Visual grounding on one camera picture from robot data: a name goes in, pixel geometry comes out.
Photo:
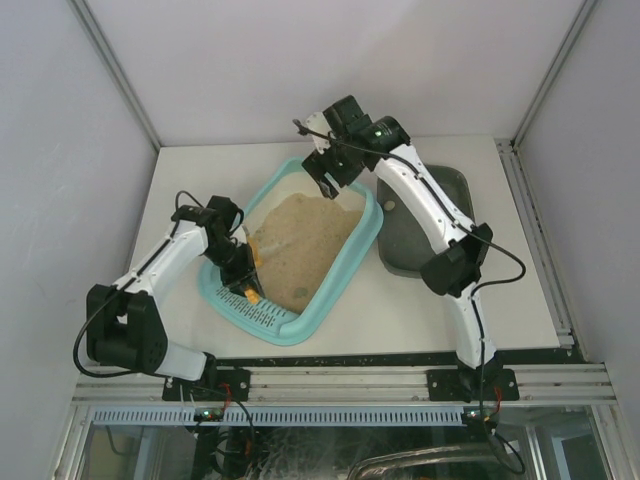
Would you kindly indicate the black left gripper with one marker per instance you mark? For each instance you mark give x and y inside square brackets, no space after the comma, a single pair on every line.
[240,275]

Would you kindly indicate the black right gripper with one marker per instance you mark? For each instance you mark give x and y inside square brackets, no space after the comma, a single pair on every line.
[326,166]

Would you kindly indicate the orange plastic litter scoop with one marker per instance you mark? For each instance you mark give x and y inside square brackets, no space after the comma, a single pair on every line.
[256,263]

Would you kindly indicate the teal plastic litter box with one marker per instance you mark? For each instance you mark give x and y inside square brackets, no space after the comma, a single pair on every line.
[266,320]

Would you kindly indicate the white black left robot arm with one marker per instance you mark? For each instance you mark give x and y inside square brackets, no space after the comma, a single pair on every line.
[124,327]

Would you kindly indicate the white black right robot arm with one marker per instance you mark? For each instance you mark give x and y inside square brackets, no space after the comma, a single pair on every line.
[346,143]

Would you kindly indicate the dark grey plastic bin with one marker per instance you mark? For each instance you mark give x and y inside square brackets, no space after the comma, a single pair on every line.
[402,244]

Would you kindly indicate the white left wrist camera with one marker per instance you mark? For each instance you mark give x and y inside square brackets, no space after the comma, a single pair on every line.
[247,234]

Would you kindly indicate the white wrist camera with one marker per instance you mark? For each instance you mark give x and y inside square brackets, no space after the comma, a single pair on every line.
[320,130]
[247,234]

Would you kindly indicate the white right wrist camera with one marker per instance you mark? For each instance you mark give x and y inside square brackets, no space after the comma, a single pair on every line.
[320,130]

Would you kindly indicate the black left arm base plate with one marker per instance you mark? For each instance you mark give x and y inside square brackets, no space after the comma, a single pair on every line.
[224,383]

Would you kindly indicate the blue slotted cable duct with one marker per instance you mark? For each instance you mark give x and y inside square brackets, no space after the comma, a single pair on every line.
[298,416]

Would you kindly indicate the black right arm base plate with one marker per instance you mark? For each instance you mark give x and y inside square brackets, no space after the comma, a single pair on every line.
[468,386]

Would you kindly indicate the aluminium mounting rail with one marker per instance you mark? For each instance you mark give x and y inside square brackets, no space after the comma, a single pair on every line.
[521,385]

